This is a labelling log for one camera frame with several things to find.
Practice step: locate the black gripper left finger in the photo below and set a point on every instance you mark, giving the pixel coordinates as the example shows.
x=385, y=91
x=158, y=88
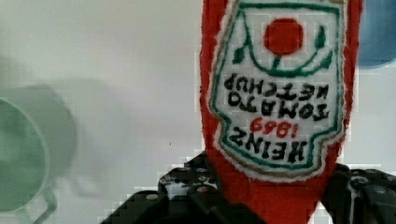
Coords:
x=190, y=194

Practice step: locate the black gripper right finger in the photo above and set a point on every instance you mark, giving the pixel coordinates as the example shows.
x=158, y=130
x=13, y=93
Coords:
x=361, y=196

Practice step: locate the red plush ketchup bottle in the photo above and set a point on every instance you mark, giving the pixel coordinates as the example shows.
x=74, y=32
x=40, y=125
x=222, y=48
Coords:
x=276, y=95

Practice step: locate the mint green metal cup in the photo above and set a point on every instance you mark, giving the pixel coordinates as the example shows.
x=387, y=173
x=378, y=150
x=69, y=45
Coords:
x=38, y=145

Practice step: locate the blue bowl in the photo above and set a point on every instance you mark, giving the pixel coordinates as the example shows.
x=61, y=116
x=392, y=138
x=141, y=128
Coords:
x=377, y=34

